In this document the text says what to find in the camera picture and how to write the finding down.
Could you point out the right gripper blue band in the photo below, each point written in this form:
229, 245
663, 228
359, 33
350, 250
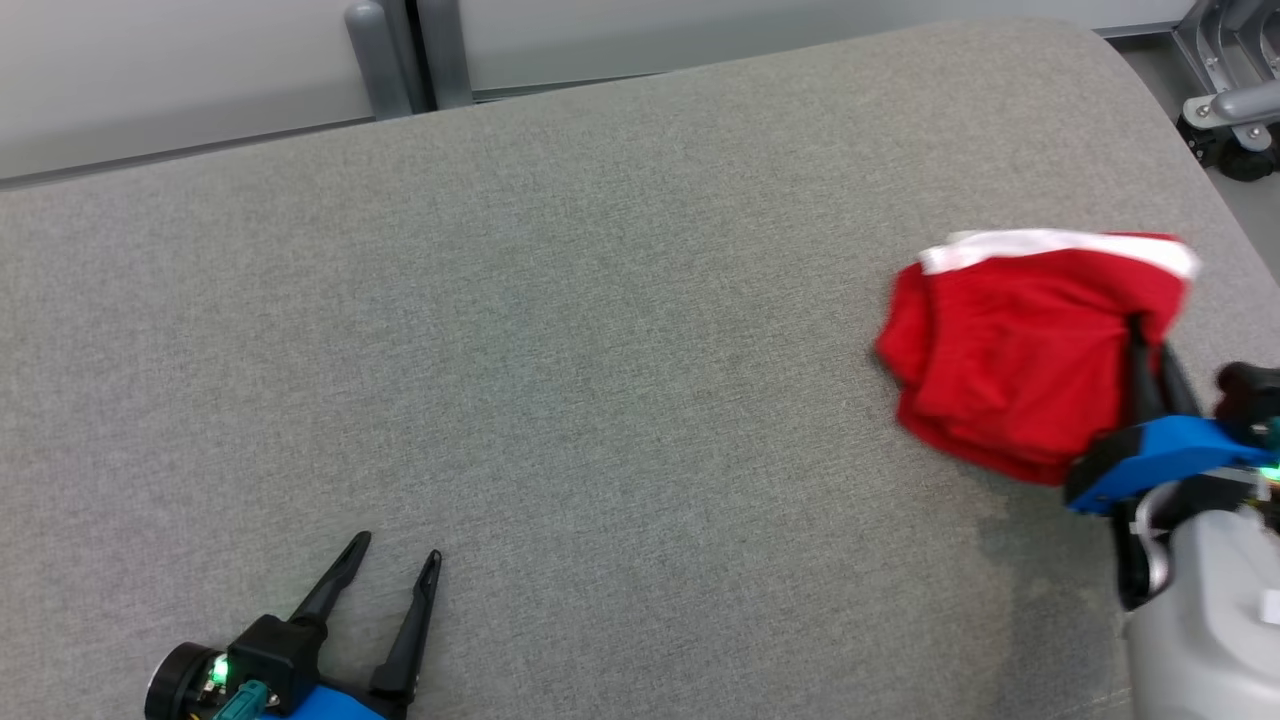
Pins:
1175, 450

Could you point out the grey partition post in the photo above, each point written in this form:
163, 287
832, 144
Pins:
385, 60

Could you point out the grey metal cart frame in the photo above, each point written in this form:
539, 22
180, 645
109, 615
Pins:
1240, 100

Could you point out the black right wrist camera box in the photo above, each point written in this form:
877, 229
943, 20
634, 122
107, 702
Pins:
1100, 455

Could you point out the red garment white band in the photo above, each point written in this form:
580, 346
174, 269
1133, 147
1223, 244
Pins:
1000, 360

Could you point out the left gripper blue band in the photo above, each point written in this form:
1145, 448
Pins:
270, 660

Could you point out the black caster wheel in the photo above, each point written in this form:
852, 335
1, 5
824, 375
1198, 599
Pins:
1250, 165

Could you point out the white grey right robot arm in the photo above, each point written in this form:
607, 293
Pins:
1200, 620

